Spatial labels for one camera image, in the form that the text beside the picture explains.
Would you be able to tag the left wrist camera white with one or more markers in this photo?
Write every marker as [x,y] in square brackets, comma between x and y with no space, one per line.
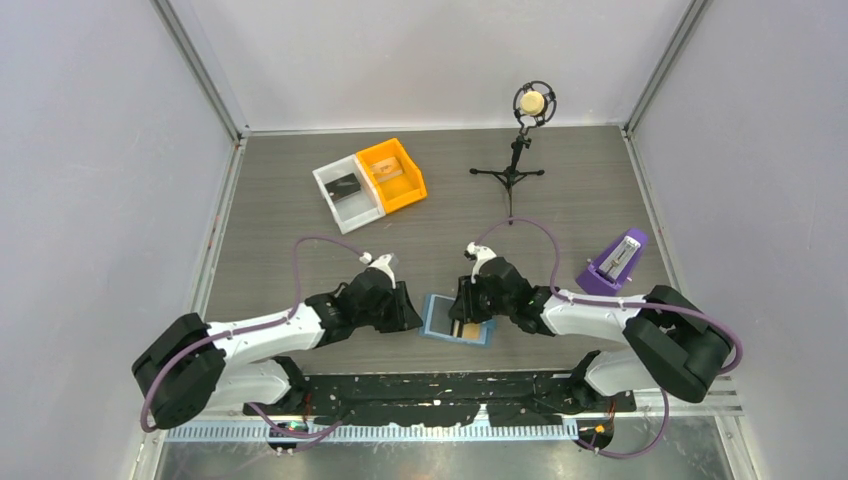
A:
[385,263]

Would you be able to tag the orange plastic bin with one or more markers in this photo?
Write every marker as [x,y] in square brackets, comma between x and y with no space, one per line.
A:
[398,180]

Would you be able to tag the blue card holder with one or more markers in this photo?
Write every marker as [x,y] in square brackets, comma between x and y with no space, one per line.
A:
[491,323]

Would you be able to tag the gold credit card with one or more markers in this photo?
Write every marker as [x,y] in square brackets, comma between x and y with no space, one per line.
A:
[476,333]

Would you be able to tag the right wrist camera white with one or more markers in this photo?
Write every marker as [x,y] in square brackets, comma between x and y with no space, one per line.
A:
[479,255]

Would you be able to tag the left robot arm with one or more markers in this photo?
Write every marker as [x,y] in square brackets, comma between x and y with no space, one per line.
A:
[195,366]

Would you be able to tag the microphone with shock mount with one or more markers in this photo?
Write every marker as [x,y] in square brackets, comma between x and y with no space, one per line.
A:
[534,104]

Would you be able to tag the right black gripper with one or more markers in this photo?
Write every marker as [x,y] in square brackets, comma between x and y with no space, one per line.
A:
[465,306]

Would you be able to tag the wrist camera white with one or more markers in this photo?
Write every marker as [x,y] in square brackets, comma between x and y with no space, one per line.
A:
[385,263]
[479,255]

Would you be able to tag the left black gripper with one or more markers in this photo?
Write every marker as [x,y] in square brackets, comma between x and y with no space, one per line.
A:
[406,316]

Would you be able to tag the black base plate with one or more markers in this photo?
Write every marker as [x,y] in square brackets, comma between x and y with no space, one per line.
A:
[510,398]

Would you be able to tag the white plastic bin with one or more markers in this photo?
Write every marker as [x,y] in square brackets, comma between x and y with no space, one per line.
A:
[356,210]

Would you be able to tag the purple metronome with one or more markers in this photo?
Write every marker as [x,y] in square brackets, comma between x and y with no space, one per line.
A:
[607,274]

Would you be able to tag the card in orange bin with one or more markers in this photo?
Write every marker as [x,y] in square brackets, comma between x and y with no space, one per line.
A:
[386,169]

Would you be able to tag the black tripod mic stand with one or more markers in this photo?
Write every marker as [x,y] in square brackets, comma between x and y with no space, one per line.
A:
[511,175]

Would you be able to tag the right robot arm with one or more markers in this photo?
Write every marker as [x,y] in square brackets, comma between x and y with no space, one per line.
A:
[665,341]

